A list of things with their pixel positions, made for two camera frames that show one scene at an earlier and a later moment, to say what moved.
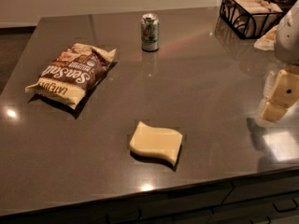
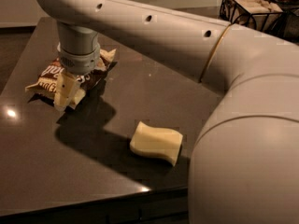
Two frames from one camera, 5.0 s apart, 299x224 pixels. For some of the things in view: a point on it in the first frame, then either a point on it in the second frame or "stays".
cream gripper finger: x=286 y=89 → x=79 y=54
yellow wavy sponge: x=155 y=141 stays
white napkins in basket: x=250 y=15 stays
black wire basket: x=248 y=14 stays
